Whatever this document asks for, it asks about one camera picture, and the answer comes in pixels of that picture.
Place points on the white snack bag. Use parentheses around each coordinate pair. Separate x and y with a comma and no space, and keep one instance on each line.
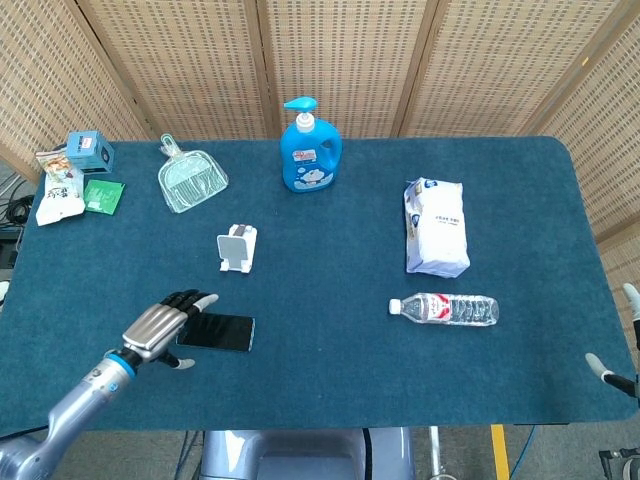
(59,192)

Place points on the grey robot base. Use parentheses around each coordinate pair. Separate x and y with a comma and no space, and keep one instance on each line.
(305,455)

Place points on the green sachet packet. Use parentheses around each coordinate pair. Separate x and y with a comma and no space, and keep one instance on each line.
(104,197)

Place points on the small blue cardboard box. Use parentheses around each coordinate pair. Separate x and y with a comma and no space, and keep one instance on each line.
(90,151)

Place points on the white tissue pack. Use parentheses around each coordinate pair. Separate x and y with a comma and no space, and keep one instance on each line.
(435,227)

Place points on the blue table mat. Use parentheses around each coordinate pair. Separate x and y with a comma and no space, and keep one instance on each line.
(320,300)

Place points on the black smartphone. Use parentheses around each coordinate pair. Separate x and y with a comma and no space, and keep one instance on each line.
(217,332)

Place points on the clear green plastic dustpan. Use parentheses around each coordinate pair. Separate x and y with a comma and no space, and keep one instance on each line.
(190,177)

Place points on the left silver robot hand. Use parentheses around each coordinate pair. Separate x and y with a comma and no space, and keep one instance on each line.
(150,325)

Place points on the clear plastic water bottle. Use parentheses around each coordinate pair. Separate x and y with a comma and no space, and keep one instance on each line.
(445,309)

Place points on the blue detergent pump bottle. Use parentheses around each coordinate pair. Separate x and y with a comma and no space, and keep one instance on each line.
(310,155)

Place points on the white phone stand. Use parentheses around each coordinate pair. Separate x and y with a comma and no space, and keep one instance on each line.
(237,248)

